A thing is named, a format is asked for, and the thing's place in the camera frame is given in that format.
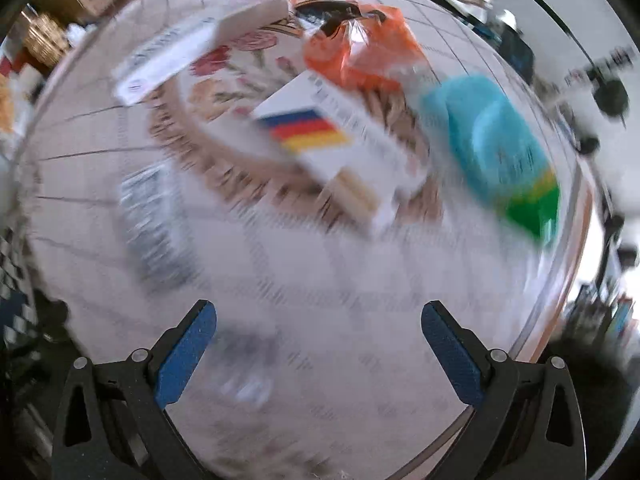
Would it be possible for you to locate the blue green rice bag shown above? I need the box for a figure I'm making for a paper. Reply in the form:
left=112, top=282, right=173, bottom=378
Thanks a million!
left=413, top=75, right=561, bottom=246

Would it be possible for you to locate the orange plastic snack bag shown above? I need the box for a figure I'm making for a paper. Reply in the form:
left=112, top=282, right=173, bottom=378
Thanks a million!
left=290, top=0, right=433, bottom=91

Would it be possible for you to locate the checkered black white cloth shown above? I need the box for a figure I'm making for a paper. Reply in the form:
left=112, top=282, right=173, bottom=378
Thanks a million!
left=1, top=226, right=38, bottom=350

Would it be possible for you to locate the clear blister pack near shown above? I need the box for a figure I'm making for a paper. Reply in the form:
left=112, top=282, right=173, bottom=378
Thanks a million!
left=210, top=326, right=278, bottom=408

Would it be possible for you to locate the silver pill blister pack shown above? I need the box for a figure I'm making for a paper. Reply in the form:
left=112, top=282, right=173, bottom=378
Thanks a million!
left=119, top=162, right=195, bottom=292

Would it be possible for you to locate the white flat medicine box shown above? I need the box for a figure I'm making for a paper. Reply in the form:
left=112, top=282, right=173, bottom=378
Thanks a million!
left=219, top=69, right=432, bottom=239

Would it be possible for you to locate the barbell weight rack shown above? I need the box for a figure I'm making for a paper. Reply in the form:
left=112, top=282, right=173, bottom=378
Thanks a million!
left=558, top=48, right=639, bottom=272

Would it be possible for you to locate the long white toothpaste box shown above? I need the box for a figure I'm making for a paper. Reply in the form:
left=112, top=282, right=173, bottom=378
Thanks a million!
left=112, top=0, right=288, bottom=106

